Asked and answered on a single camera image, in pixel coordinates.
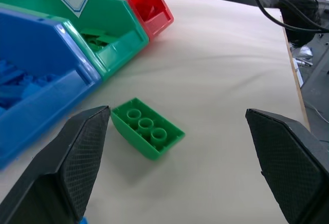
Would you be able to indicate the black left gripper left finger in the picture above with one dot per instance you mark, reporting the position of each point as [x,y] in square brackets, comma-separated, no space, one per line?
[51,183]

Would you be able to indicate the white table cloth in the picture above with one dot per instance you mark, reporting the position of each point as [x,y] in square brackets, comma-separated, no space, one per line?
[210,67]

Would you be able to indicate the blue plastic storage bin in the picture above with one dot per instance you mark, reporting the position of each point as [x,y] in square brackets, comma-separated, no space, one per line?
[33,44]

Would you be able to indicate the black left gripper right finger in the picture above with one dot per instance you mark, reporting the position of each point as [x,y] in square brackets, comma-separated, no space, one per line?
[290,167]

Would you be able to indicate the blue building block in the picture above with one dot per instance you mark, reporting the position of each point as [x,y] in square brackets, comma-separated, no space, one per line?
[84,220]
[11,76]
[42,84]

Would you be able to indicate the green hollow building block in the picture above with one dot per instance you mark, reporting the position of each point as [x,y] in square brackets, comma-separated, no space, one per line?
[131,136]

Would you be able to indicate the green plastic storage bin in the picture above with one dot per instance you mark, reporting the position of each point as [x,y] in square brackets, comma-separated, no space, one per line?
[102,10]

